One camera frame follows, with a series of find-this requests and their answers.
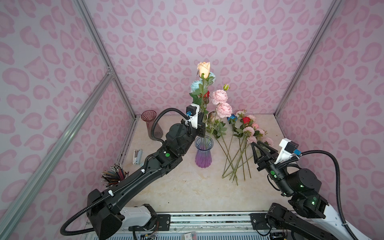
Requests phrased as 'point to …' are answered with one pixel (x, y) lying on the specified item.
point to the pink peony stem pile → (235, 145)
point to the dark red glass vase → (149, 116)
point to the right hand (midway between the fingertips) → (254, 143)
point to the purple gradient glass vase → (204, 145)
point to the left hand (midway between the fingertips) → (203, 111)
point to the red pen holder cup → (116, 174)
